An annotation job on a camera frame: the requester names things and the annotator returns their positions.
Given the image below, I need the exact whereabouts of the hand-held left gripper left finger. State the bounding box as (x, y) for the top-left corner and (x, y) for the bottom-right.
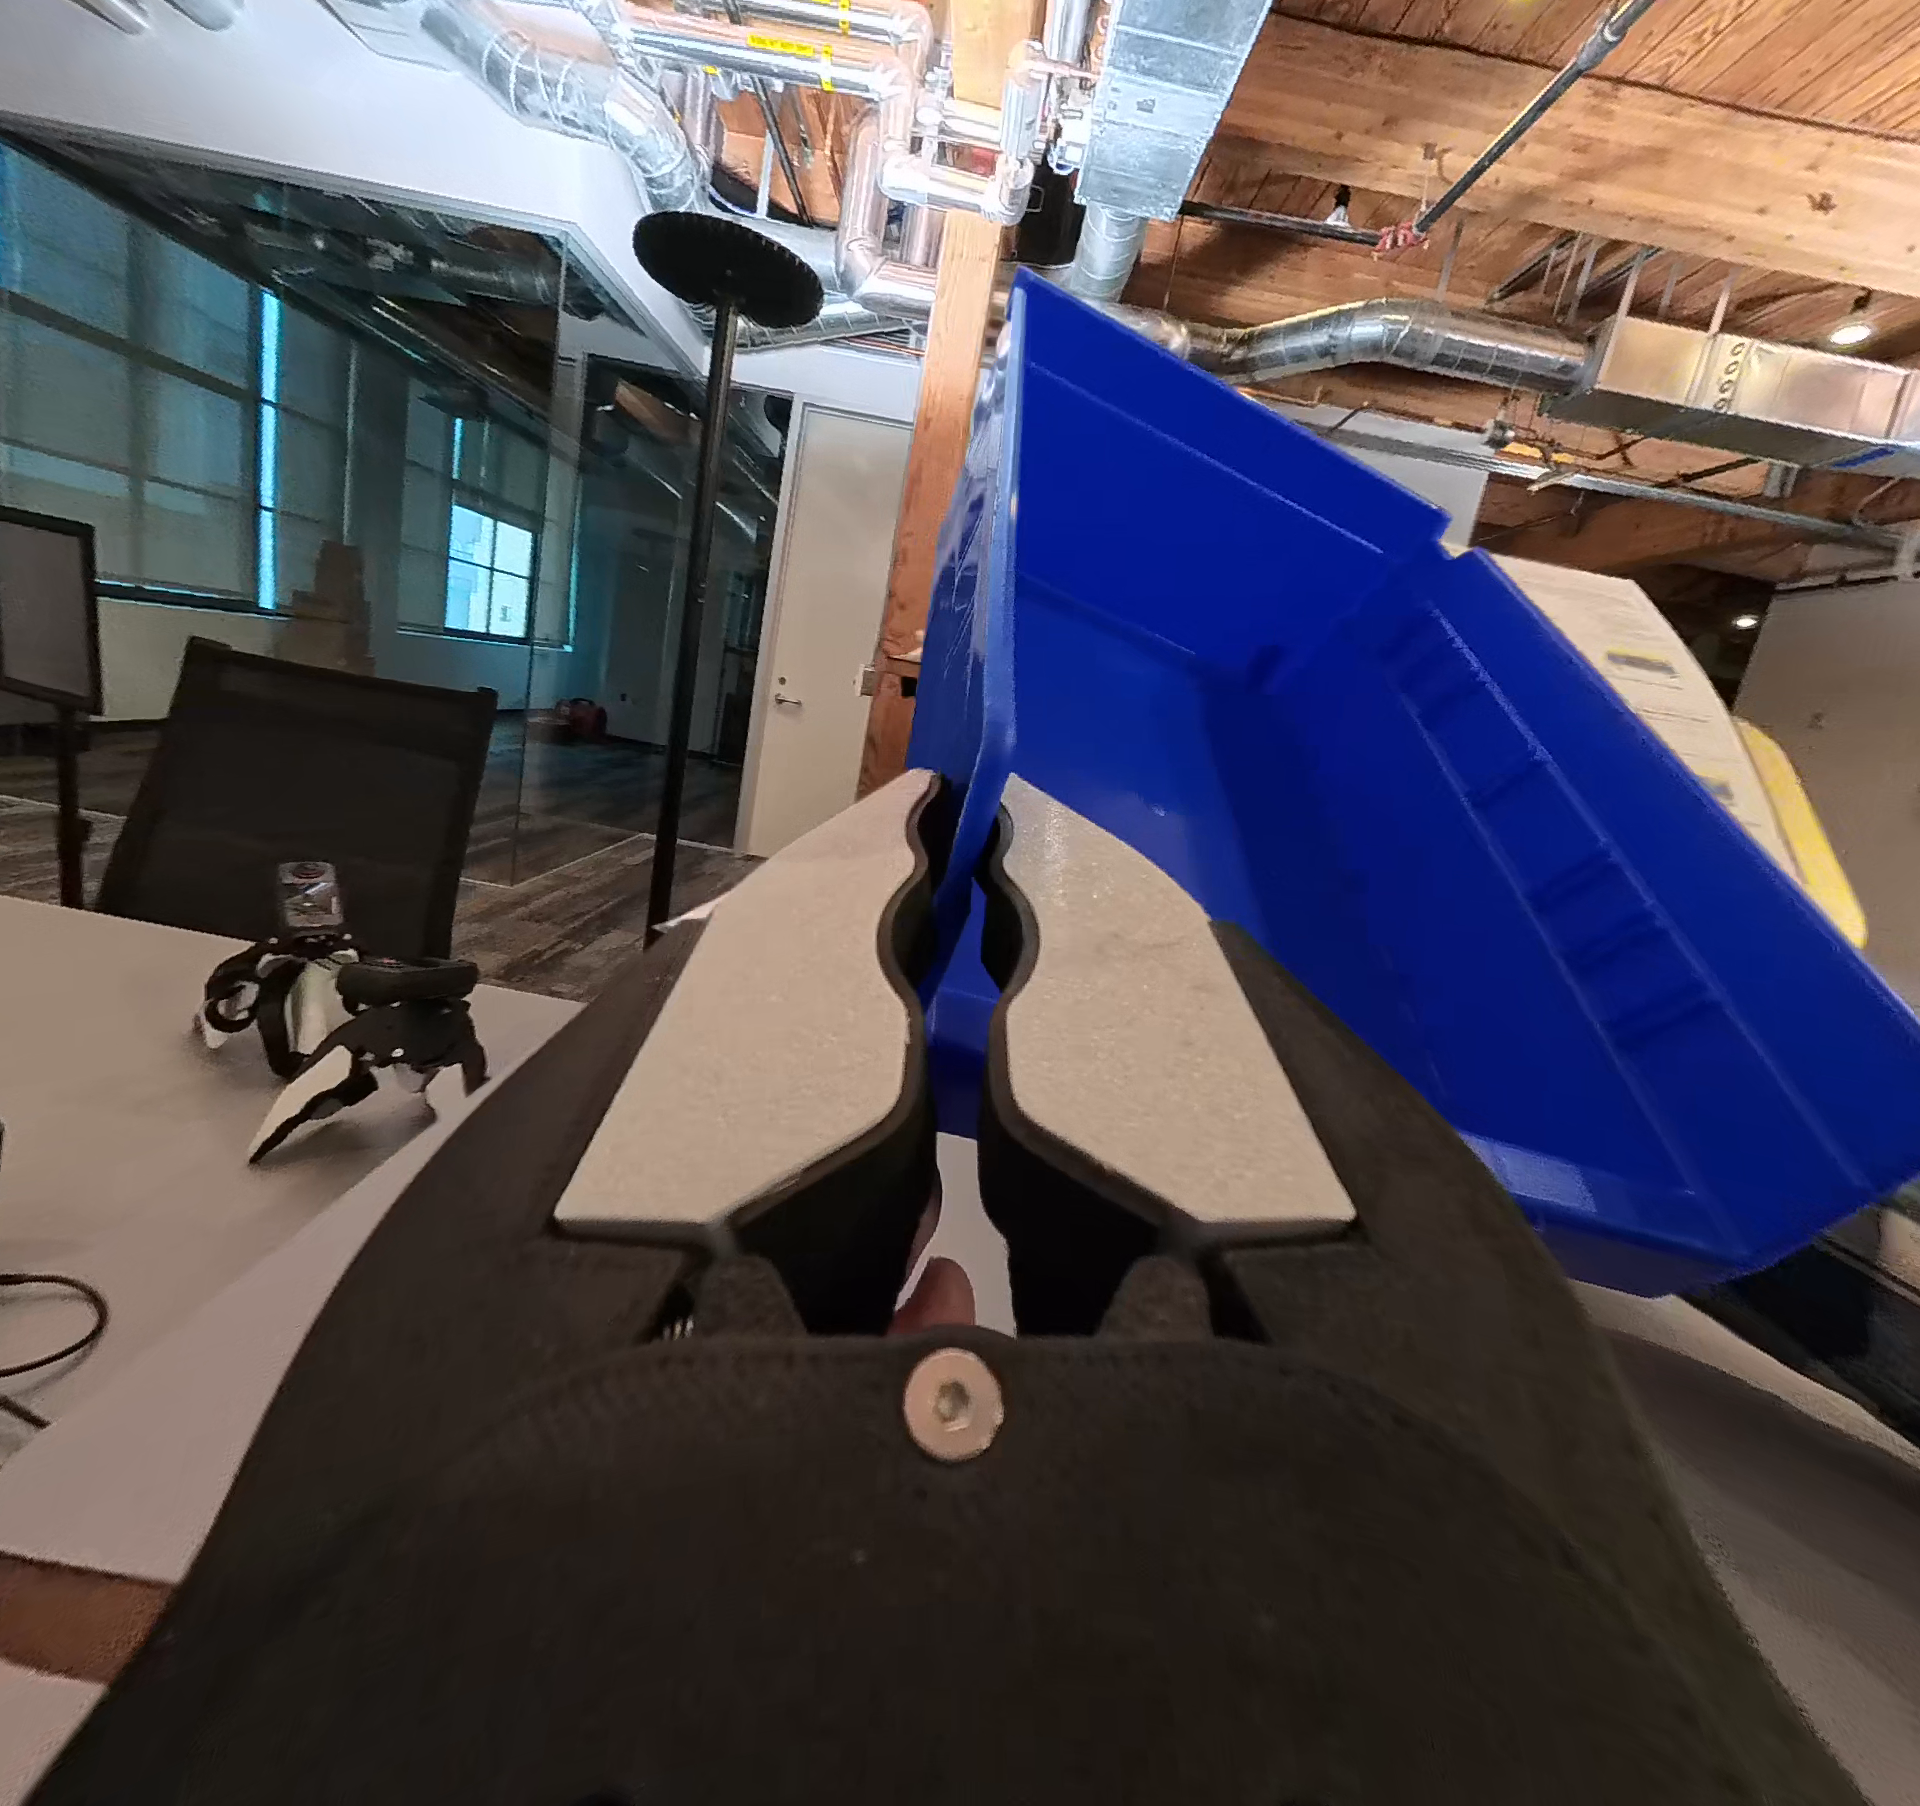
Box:
(555, 772), (937, 1247)

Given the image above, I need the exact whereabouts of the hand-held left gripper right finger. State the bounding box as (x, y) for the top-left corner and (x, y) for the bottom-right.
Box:
(977, 775), (1361, 1247)

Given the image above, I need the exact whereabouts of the blue plastic bin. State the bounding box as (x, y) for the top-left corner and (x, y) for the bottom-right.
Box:
(918, 266), (1920, 1294)

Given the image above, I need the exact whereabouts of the grey desk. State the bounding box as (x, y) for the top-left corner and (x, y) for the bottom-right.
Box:
(0, 899), (1920, 1806)

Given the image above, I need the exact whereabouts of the person's left hand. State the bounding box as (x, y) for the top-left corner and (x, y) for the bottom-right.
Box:
(895, 1251), (979, 1339)

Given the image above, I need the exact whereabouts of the black mesh chair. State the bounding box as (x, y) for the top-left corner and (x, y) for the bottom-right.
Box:
(98, 635), (501, 963)

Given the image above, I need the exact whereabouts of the white door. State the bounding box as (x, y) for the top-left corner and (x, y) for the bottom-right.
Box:
(739, 400), (918, 861)

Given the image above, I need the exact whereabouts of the black panel on stand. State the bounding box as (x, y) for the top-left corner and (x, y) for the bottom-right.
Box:
(0, 511), (102, 908)

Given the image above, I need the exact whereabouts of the printed instruction sheet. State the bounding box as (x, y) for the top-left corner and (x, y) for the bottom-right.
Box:
(1489, 553), (1747, 823)

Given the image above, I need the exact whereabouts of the wooden document stand white base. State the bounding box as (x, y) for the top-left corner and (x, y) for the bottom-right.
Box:
(1484, 553), (1870, 956)

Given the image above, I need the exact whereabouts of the black floor lamp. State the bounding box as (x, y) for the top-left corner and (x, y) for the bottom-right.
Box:
(632, 204), (822, 956)

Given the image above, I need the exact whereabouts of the black sprinkler pipe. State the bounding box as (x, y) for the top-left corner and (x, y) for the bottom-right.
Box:
(1414, 0), (1771, 250)

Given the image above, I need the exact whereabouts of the black cable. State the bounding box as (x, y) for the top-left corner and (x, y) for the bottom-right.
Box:
(0, 1276), (109, 1433)

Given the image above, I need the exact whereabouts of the wooden post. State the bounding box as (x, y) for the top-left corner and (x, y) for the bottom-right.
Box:
(860, 0), (1066, 803)

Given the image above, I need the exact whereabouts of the silver round air duct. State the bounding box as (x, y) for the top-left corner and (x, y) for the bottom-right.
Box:
(1181, 297), (1595, 390)

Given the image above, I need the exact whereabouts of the galvanized rectangular duct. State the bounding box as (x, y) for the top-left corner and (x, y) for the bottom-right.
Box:
(1546, 312), (1920, 465)
(1072, 0), (1331, 297)

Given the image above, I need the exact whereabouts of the silver flexible air duct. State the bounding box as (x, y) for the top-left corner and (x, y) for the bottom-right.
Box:
(257, 0), (704, 212)

